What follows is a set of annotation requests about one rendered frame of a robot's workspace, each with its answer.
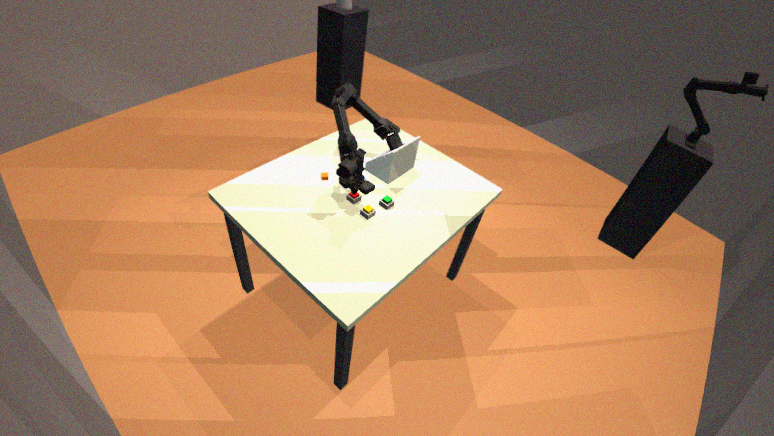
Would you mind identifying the yellow button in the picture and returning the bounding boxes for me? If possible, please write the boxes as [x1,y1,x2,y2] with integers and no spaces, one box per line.
[360,205,376,220]

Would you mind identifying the green button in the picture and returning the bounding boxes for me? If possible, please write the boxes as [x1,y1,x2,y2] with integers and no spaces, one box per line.
[379,196,395,210]

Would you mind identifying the red button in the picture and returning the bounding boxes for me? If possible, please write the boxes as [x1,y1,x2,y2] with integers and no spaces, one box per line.
[346,192,362,205]

